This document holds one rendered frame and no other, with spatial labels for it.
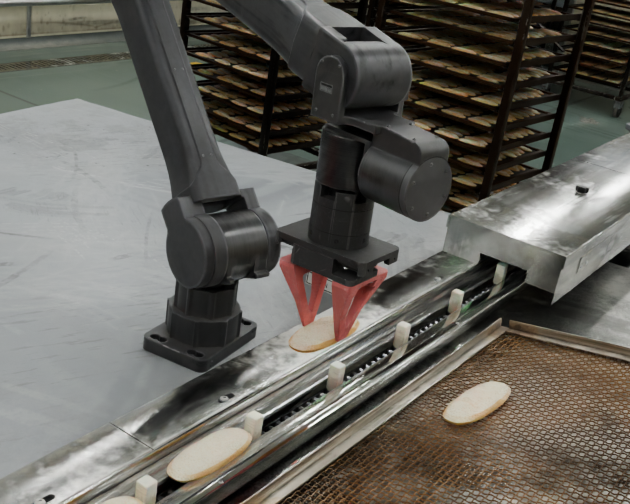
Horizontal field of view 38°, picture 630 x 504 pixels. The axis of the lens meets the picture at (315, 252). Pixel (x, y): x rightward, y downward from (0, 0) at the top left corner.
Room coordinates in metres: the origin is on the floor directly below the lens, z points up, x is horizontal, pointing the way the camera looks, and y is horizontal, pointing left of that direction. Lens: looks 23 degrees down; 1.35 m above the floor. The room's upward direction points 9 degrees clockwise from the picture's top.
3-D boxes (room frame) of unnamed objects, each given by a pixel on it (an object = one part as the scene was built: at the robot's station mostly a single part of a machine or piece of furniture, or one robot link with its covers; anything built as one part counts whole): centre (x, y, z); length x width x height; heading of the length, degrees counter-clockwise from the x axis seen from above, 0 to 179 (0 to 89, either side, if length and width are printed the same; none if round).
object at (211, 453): (0.68, 0.06, 0.86); 0.10 x 0.04 x 0.01; 148
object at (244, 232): (0.92, 0.10, 0.94); 0.09 x 0.05 x 0.10; 44
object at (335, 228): (0.79, -0.02, 1.05); 0.10 x 0.07 x 0.07; 57
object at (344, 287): (0.79, -0.03, 0.98); 0.07 x 0.07 x 0.09; 57
